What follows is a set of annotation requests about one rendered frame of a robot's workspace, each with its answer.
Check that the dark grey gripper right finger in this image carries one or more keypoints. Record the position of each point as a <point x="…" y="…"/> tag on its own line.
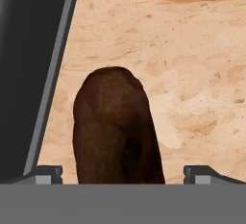
<point x="198" y="173"/>

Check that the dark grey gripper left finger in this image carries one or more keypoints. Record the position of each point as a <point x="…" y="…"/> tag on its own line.
<point x="48" y="173"/>

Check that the dark brown sweet potato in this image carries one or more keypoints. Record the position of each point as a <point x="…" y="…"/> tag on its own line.
<point x="115" y="128"/>

